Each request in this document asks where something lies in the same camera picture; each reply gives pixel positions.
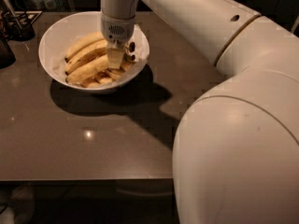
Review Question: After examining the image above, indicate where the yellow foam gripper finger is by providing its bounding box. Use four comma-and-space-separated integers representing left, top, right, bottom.
107, 41, 125, 69

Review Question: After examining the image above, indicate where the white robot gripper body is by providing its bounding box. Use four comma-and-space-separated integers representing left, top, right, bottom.
101, 11, 135, 43

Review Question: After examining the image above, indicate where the yellow banana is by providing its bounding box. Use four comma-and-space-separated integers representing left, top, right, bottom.
64, 31, 104, 62
64, 39, 107, 75
65, 55, 109, 84
106, 61, 134, 80

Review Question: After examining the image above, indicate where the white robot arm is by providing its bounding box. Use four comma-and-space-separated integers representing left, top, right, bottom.
101, 0, 299, 224

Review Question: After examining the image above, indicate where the small bottom banana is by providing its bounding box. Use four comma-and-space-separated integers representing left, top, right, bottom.
81, 72, 113, 88

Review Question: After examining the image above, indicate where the white ceramic bowl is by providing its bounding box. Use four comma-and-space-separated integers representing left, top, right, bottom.
38, 11, 150, 94

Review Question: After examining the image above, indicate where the dark round container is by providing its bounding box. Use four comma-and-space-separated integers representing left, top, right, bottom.
0, 37, 16, 68

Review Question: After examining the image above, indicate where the black wire utensil holder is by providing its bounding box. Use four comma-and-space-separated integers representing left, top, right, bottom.
2, 10, 36, 41

